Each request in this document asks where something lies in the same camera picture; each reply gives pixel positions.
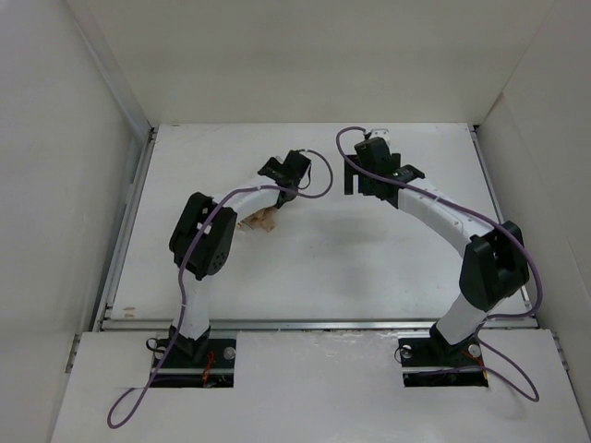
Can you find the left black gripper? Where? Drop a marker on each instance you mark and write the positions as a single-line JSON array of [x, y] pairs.
[[286, 195]]

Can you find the clear plastic box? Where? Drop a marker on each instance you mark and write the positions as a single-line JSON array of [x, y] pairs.
[[244, 224]]

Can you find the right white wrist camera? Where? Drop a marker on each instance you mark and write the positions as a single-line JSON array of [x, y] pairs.
[[383, 133]]

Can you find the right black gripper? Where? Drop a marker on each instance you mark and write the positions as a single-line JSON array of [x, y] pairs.
[[356, 175]]

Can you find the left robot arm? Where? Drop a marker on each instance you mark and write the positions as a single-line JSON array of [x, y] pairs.
[[202, 238]]

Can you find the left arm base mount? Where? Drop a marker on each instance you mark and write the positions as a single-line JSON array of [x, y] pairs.
[[215, 368]]

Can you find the long wood block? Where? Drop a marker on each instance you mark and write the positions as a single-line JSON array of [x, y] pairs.
[[263, 219]]

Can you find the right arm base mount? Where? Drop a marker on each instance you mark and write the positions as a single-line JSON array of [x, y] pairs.
[[425, 365]]

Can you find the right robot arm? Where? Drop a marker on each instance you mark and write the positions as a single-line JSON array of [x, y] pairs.
[[493, 268]]

